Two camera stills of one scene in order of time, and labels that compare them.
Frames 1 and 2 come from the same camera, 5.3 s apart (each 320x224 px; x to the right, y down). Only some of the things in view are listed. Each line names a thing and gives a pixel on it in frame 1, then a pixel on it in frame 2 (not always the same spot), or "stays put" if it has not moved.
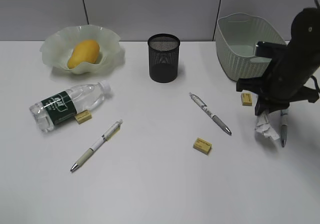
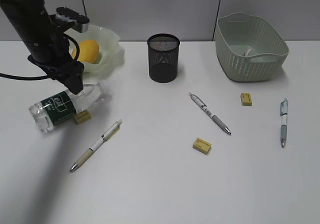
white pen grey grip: [217, 120] stays put
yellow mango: [85, 51] stays put
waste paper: [263, 125] → [246, 53]
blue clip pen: [284, 114] stays put
